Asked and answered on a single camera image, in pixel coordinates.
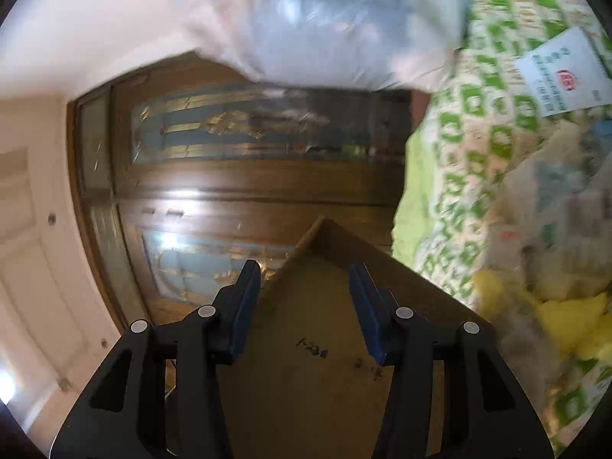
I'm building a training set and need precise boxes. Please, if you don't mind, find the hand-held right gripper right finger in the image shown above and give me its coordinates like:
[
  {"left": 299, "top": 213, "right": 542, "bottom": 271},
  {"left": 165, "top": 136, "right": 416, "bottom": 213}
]
[{"left": 348, "top": 263, "right": 555, "bottom": 459}]

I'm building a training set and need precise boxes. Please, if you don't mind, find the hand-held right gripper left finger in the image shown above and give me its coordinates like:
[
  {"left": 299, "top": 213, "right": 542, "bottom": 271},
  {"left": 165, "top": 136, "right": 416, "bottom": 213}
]
[{"left": 50, "top": 259, "right": 263, "bottom": 459}]

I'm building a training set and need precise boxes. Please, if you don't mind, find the brown cardboard box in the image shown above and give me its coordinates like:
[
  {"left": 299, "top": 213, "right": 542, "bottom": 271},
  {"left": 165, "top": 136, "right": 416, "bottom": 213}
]
[{"left": 165, "top": 216, "right": 486, "bottom": 459}]

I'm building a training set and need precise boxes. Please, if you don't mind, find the yellow cloth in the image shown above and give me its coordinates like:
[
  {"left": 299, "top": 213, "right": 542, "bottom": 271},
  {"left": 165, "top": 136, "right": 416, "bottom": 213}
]
[{"left": 472, "top": 268, "right": 612, "bottom": 360}]

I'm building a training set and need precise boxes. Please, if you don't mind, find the dark wooden glass-door cabinet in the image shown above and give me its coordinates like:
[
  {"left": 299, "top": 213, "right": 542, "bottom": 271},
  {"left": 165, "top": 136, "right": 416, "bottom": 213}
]
[{"left": 67, "top": 50, "right": 431, "bottom": 340}]

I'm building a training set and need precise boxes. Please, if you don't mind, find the green white printed blanket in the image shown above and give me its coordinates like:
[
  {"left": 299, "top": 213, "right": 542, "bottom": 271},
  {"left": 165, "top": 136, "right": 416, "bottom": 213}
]
[{"left": 392, "top": 0, "right": 612, "bottom": 450}]

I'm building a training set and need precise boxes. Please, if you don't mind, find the clear bag of packets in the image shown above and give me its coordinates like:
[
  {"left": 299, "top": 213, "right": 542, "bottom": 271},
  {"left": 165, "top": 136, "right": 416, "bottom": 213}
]
[{"left": 478, "top": 119, "right": 612, "bottom": 299}]

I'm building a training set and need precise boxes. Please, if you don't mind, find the white panel door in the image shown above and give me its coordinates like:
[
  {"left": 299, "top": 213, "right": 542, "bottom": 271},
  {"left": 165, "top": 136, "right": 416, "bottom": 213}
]
[{"left": 0, "top": 146, "right": 122, "bottom": 433}]

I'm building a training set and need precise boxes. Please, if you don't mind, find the large translucent plastic bag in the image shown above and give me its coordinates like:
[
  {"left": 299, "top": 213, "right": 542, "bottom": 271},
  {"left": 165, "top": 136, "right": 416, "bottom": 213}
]
[{"left": 189, "top": 0, "right": 474, "bottom": 93}]

